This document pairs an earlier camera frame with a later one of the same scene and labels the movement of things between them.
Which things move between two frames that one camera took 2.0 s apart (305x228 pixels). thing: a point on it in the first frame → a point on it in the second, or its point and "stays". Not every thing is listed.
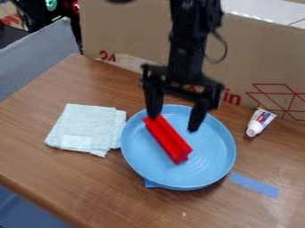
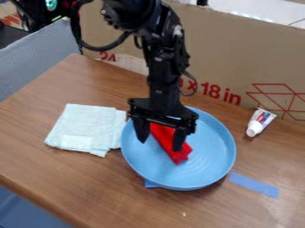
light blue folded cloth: x=88 y=128 stays
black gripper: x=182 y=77 → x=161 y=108
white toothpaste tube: x=258 y=122 stays
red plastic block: x=168 y=139 stays
